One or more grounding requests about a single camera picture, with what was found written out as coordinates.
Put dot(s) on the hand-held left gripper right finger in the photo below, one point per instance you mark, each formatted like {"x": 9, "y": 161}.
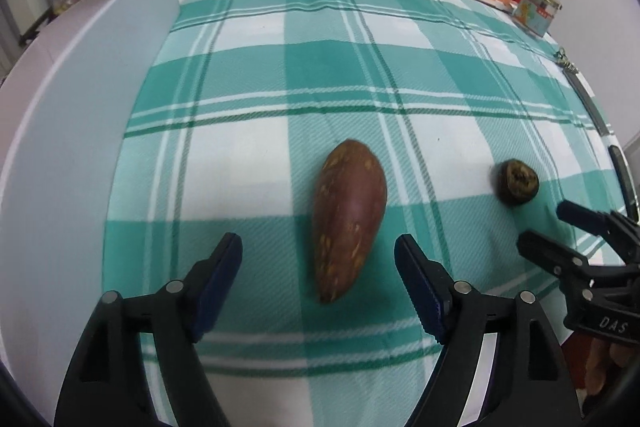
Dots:
{"x": 425, "y": 294}

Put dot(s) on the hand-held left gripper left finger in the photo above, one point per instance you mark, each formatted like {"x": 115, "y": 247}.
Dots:
{"x": 220, "y": 287}

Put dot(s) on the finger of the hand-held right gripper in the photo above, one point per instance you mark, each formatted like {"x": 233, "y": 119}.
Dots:
{"x": 595, "y": 217}
{"x": 555, "y": 252}

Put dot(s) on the dark wrinkled round fruit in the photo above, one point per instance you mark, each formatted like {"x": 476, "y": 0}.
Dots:
{"x": 517, "y": 182}

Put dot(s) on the sweet potato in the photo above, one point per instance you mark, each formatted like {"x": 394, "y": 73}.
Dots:
{"x": 347, "y": 217}

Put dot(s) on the person's right hand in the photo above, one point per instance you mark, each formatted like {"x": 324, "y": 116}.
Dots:
{"x": 605, "y": 364}

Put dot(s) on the green tin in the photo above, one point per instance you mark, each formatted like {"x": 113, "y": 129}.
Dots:
{"x": 536, "y": 9}

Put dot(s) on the green white plaid cloth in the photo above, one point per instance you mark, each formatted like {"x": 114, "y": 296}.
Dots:
{"x": 375, "y": 82}

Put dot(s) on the clear bag of nuts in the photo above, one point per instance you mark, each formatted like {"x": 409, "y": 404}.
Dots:
{"x": 65, "y": 1}

